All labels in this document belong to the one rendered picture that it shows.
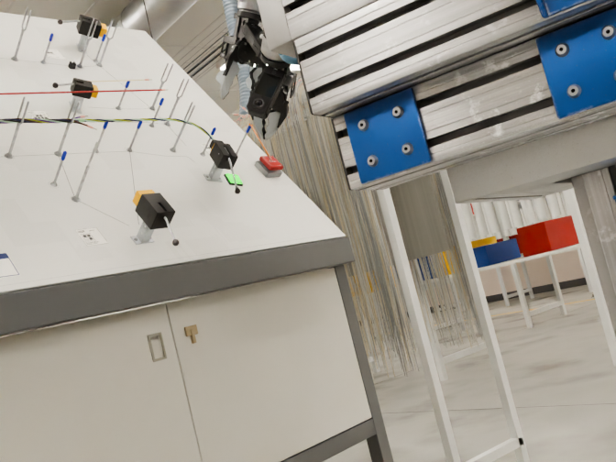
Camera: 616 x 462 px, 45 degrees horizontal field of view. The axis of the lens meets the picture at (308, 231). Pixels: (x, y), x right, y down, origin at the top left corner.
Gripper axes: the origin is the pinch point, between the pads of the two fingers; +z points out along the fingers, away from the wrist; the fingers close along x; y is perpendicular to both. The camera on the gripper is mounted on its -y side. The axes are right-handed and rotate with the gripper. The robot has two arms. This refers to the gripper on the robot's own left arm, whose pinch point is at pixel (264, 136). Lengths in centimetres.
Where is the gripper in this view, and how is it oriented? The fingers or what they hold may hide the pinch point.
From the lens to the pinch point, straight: 170.7
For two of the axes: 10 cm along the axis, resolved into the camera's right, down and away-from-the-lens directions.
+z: -1.5, 7.3, 6.6
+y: 3.2, -6.0, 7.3
